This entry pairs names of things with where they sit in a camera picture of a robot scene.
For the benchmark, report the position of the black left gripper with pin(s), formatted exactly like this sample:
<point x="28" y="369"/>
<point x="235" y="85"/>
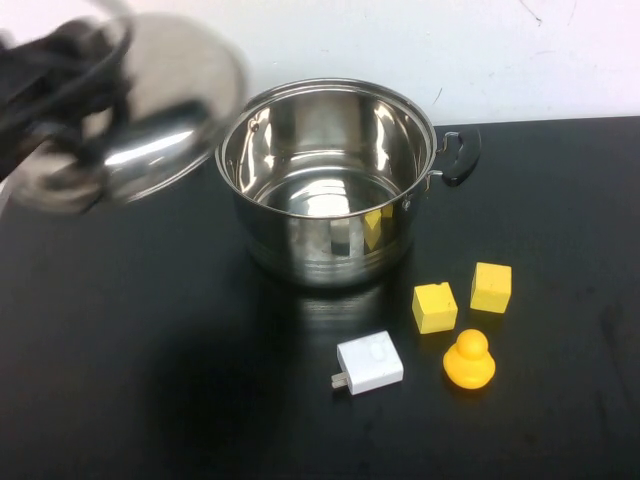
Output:
<point x="45" y="85"/>

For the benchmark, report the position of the stainless steel lid black knob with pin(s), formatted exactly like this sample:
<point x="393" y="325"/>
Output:
<point x="190" y="120"/>

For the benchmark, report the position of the white plug charger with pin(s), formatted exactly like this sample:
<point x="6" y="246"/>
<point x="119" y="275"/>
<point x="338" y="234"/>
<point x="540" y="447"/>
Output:
<point x="371" y="362"/>

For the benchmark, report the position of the notched yellow cube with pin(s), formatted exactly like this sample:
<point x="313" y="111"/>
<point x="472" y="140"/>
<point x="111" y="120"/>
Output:
<point x="434" y="308"/>

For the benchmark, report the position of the plain yellow cube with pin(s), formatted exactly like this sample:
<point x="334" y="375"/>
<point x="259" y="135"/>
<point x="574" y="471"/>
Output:
<point x="491" y="287"/>

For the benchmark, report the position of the yellow rubber duck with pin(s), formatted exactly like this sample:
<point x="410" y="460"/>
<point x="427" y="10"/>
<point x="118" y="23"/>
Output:
<point x="469" y="362"/>

